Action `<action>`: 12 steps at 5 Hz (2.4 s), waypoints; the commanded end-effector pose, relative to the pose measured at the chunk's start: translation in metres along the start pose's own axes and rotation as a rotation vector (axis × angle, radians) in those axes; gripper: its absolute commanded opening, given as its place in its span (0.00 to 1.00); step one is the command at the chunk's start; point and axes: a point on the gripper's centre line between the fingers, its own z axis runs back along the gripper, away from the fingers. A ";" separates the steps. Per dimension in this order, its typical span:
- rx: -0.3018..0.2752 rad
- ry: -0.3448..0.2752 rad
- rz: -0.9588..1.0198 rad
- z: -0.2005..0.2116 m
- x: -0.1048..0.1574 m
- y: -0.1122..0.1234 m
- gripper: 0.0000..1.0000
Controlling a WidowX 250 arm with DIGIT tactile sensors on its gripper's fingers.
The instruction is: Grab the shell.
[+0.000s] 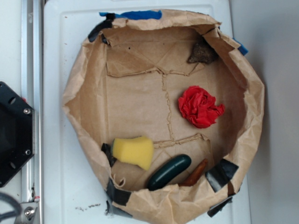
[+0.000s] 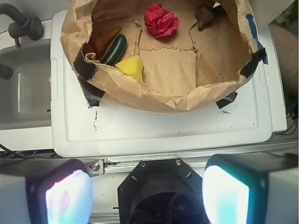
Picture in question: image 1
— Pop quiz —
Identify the aluminium frame rail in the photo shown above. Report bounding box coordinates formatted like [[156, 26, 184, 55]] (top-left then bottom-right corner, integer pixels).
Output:
[[21, 0, 45, 224]]

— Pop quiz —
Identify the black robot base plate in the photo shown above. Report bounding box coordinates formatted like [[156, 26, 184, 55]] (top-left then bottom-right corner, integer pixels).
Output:
[[0, 82, 34, 187]]

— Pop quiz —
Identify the crumpled red paper ball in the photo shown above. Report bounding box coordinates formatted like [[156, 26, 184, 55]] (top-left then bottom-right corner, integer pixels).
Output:
[[178, 86, 225, 129]]

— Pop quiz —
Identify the white plastic tray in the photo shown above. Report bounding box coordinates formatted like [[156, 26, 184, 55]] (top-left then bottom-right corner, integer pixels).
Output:
[[41, 0, 232, 224]]

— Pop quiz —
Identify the dark brown rock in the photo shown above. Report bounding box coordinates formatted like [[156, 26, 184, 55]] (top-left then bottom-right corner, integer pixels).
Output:
[[187, 42, 218, 64]]

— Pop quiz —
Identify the brown paper bag bin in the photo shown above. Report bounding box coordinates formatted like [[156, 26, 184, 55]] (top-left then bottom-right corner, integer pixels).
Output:
[[63, 9, 264, 224]]

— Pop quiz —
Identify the yellow sponge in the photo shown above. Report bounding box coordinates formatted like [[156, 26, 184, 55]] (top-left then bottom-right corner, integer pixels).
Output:
[[111, 136, 154, 170]]

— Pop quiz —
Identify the brown orange shell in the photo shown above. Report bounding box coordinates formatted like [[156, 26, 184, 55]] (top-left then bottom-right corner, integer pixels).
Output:
[[179, 159, 208, 187]]

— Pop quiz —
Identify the dark green toy cucumber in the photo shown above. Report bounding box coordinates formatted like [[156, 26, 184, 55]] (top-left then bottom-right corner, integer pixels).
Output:
[[147, 154, 192, 191]]

